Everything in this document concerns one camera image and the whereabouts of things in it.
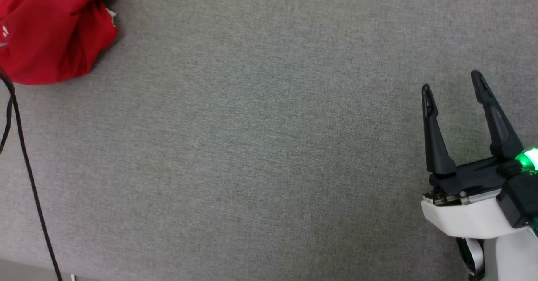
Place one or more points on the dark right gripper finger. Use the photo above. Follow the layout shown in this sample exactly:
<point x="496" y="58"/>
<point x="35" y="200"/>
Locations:
<point x="435" y="142"/>
<point x="498" y="125"/>

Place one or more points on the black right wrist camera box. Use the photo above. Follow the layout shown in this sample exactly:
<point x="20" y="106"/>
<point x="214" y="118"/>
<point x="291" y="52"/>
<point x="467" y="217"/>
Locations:
<point x="521" y="201"/>

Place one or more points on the red white basketball jersey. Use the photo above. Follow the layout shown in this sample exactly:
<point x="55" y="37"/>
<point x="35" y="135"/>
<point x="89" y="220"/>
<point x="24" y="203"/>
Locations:
<point x="50" y="33"/>

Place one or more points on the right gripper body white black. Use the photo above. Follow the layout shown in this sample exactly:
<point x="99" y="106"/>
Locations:
<point x="462" y="213"/>

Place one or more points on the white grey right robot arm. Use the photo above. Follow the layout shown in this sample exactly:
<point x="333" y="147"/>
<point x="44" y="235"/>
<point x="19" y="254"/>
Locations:
<point x="512" y="260"/>

